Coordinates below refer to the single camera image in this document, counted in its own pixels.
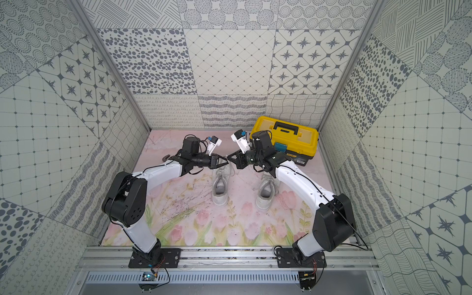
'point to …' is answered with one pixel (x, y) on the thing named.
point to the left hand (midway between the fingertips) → (229, 159)
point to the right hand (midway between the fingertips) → (230, 159)
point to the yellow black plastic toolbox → (299, 144)
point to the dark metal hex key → (165, 157)
